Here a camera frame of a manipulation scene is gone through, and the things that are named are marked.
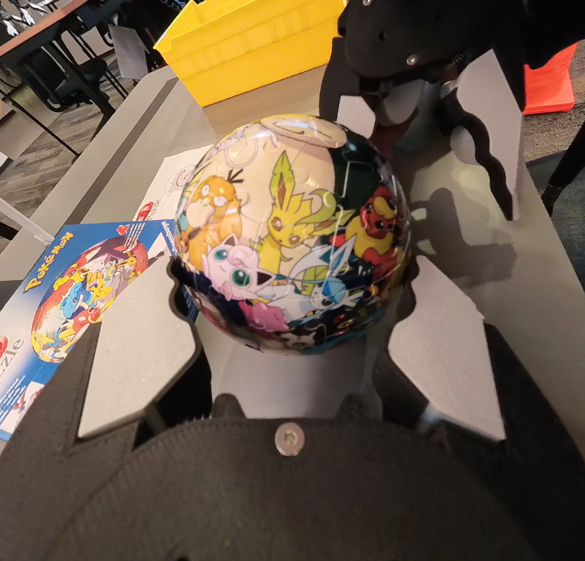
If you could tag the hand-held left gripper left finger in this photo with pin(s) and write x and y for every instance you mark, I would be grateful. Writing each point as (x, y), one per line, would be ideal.
(137, 369)

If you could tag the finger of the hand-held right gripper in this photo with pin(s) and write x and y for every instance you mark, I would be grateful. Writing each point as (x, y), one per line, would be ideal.
(498, 126)
(331, 76)

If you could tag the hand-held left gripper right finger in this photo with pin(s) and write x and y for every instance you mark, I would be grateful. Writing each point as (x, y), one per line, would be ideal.
(448, 359)

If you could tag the colourful puzzle ball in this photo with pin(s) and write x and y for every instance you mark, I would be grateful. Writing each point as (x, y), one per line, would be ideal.
(283, 213)

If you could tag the person's right forearm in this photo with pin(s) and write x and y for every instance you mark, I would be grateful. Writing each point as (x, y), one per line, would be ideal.
(548, 12)

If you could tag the blue puzzle box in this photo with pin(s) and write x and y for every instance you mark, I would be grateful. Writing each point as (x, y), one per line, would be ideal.
(68, 295)

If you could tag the orange plastic object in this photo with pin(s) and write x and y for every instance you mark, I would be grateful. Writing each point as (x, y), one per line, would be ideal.
(548, 81)

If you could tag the black furniture leg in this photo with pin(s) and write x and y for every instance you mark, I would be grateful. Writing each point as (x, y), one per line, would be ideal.
(564, 172)

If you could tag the large yellow plastic bin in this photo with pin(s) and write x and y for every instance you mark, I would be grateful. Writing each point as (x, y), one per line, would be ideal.
(256, 39)

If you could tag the white instruction sheet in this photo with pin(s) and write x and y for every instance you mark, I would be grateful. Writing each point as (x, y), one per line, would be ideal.
(169, 181)

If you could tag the white hanging paper sheet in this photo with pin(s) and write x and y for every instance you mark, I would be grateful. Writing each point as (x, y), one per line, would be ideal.
(130, 51)

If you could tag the black office chair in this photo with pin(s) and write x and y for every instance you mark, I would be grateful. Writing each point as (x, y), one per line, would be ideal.
(68, 76)

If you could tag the brown office desk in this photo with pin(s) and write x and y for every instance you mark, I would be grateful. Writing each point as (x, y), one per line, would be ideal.
(68, 14)

